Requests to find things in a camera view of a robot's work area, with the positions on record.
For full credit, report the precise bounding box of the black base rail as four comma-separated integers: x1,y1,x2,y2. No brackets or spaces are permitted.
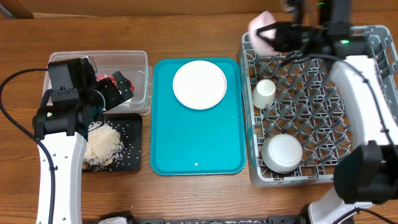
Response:
96,210,308,224

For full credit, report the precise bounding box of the grey dishwasher rack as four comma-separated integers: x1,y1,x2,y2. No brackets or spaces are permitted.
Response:
236,25,398,188

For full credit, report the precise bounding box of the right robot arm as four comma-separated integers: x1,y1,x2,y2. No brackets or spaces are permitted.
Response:
248,0,397,223

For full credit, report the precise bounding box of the red snack wrapper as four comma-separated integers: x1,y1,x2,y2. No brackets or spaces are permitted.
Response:
96,74,134,91

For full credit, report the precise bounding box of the black tray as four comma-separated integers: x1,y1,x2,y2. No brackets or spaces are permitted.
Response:
81,113,144,172

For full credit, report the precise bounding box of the white pink plate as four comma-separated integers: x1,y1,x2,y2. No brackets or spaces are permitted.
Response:
172,60,228,110

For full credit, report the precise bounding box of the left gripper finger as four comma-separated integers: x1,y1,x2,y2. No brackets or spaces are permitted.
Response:
96,78,123,110
112,72,134,101

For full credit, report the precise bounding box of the grey metal bowl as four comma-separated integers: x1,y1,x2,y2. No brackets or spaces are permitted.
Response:
261,134,303,174

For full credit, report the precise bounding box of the cream cup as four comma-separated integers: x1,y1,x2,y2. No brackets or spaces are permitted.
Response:
252,79,276,109

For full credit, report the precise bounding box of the white rice pile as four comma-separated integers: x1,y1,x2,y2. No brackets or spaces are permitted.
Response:
83,120,141,171

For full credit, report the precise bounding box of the teal serving tray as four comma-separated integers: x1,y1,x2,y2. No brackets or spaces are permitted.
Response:
150,57,246,175

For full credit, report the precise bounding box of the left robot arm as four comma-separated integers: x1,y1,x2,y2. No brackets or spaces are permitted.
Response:
32,56,134,223

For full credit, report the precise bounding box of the clear plastic bin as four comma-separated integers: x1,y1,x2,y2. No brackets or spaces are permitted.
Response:
49,50,152,115

